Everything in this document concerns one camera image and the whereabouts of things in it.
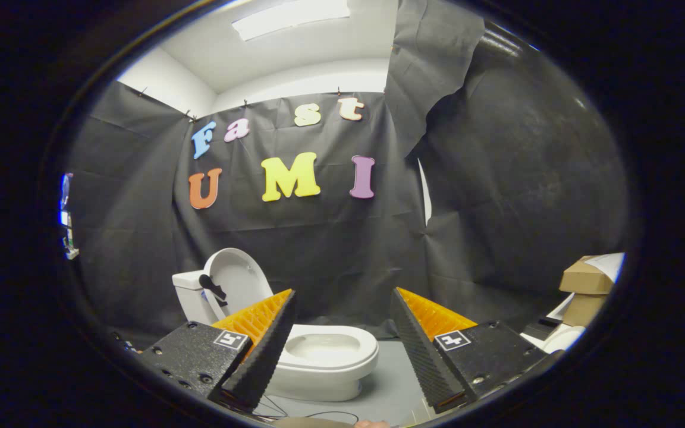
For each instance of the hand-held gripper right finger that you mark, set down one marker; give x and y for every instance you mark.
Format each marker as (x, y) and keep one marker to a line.
(426, 356)

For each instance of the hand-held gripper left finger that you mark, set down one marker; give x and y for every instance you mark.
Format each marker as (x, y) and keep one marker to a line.
(259, 356)

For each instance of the white toilet lid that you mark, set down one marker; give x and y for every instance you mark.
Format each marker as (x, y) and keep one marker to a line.
(241, 279)

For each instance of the dark round lid lifter tab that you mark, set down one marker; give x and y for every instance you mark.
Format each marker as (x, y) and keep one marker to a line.
(211, 288)

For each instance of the white toilet seat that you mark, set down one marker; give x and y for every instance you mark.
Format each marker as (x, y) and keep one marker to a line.
(366, 351)

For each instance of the white toilet with tank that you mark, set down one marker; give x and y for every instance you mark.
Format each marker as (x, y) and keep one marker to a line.
(319, 383)

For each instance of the black backdrop cloth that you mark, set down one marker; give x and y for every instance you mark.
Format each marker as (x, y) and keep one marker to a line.
(319, 238)

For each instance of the white round object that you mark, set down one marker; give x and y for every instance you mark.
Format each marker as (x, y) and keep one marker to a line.
(565, 339)

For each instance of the small cardboard box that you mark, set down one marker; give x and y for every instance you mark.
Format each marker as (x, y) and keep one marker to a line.
(583, 309)

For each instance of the large cardboard box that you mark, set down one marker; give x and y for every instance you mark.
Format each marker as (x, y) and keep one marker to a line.
(583, 278)

